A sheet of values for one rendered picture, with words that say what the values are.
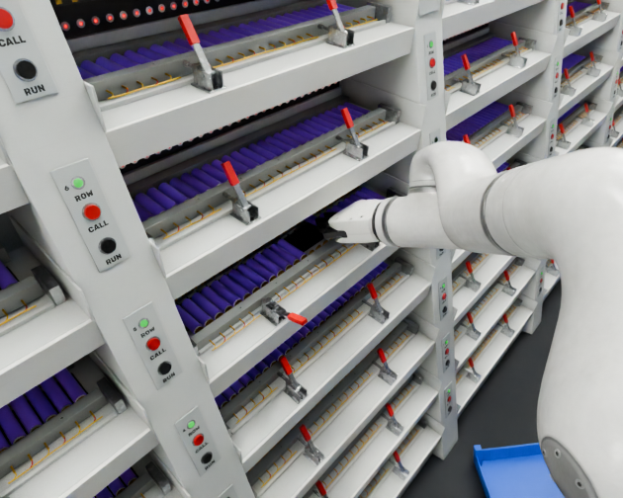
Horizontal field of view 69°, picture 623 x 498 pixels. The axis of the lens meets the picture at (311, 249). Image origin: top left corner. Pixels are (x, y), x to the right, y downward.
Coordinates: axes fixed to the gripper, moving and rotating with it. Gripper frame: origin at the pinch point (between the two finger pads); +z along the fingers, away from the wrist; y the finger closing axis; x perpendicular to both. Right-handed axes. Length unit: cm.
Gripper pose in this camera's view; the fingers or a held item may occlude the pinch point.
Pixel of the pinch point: (328, 222)
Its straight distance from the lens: 90.0
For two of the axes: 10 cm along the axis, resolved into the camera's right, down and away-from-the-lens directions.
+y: -7.0, 4.6, -5.5
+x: 3.3, 8.9, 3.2
